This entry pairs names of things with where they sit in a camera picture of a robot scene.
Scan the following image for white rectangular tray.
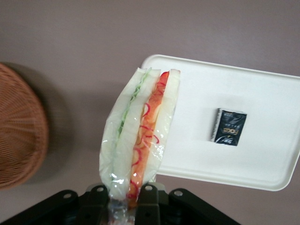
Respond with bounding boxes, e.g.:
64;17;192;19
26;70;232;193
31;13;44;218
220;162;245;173
140;54;300;192

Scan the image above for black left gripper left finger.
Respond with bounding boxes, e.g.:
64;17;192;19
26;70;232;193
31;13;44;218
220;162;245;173
0;185;111;225

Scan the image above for round brown wicker basket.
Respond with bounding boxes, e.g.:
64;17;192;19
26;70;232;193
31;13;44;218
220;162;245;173
0;62;49;190

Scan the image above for triangle sandwich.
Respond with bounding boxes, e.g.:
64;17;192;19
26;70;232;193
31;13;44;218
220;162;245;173
98;67;181;225

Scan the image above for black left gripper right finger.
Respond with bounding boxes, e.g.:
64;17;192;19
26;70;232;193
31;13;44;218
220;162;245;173
135;184;242;225

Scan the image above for black sachet packet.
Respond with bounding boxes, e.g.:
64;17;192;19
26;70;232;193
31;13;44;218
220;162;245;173
209;107;248;147

